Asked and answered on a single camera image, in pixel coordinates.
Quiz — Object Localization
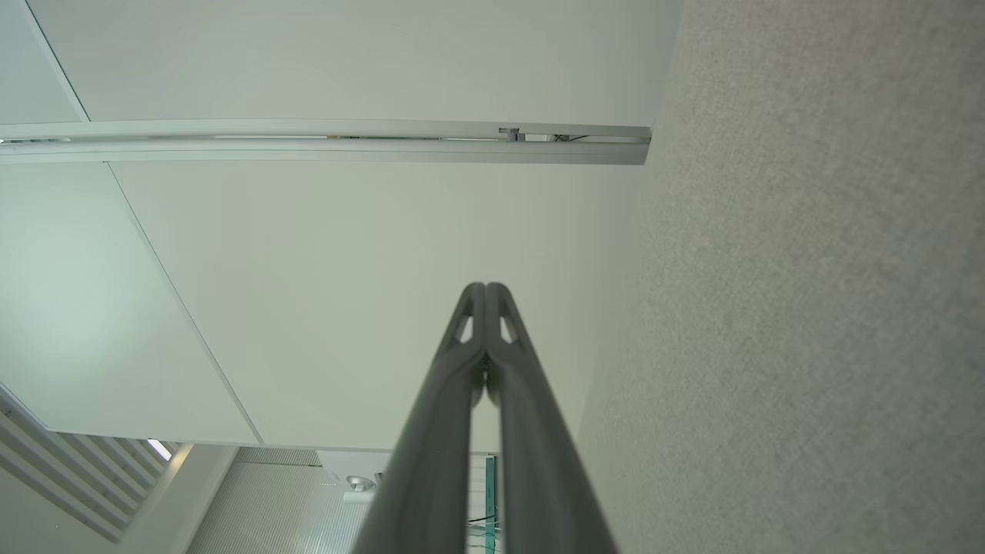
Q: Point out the white ceiling rail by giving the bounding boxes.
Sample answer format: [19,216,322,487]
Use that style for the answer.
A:
[0,119,653,165]

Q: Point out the white slatted ceiling louver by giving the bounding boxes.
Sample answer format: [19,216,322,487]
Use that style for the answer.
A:
[0,385,182,543]

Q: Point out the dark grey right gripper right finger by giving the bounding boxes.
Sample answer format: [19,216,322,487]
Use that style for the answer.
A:
[485,282,620,554]

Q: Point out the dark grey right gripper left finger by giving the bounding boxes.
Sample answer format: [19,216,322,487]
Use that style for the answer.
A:
[350,282,487,554]

